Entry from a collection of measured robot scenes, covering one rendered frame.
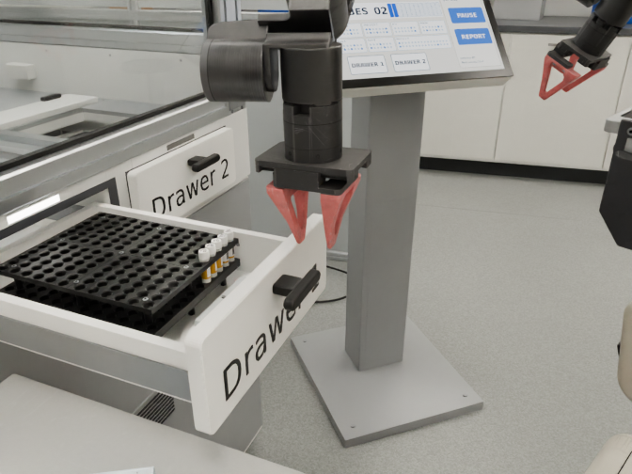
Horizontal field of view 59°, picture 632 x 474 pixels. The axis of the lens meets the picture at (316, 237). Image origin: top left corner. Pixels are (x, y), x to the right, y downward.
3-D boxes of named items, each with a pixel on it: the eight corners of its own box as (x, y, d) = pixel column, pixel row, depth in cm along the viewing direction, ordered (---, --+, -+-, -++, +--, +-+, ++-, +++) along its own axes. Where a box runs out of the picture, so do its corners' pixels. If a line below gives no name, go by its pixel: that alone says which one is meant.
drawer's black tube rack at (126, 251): (241, 281, 73) (238, 238, 71) (159, 360, 59) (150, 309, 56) (107, 251, 81) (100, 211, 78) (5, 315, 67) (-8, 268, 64)
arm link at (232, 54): (331, -53, 49) (339, 7, 57) (203, -49, 50) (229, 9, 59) (323, 73, 46) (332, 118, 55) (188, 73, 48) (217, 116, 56)
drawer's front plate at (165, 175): (236, 180, 113) (232, 127, 108) (145, 239, 89) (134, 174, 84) (229, 179, 113) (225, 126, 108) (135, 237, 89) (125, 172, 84)
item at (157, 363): (308, 281, 74) (308, 240, 72) (202, 409, 53) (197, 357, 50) (76, 231, 88) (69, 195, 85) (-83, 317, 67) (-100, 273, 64)
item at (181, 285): (238, 243, 71) (238, 238, 71) (151, 315, 56) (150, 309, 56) (226, 240, 72) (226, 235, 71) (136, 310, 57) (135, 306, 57)
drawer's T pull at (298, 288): (321, 278, 62) (321, 268, 61) (292, 314, 56) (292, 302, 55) (292, 273, 63) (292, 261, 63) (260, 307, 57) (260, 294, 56)
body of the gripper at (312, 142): (281, 157, 60) (278, 87, 57) (372, 166, 57) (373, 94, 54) (254, 177, 55) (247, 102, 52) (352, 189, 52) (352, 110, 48)
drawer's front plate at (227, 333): (325, 287, 76) (326, 213, 71) (211, 438, 52) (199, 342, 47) (314, 285, 76) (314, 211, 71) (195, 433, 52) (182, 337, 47)
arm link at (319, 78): (339, 36, 47) (344, 28, 52) (259, 37, 48) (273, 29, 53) (339, 117, 50) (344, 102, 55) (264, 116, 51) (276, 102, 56)
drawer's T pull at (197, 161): (221, 160, 99) (220, 152, 98) (197, 173, 93) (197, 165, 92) (203, 158, 100) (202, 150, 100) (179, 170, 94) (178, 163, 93)
